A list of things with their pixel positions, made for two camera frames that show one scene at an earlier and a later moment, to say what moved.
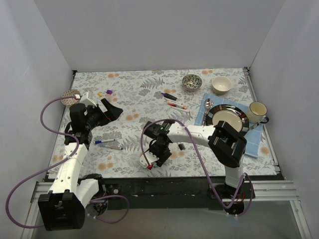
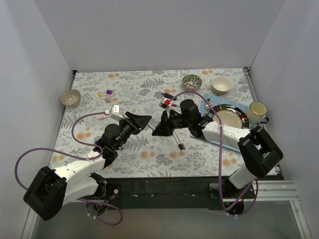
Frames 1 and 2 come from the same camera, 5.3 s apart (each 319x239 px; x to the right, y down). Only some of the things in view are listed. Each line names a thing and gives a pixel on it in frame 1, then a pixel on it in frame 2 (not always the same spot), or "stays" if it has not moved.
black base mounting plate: [176, 192] stays
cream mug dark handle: [257, 112] stays
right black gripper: [160, 154] → [172, 122]
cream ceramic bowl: [221, 85] stays
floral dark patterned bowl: [191, 82] stays
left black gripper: [102, 112] → [133, 123]
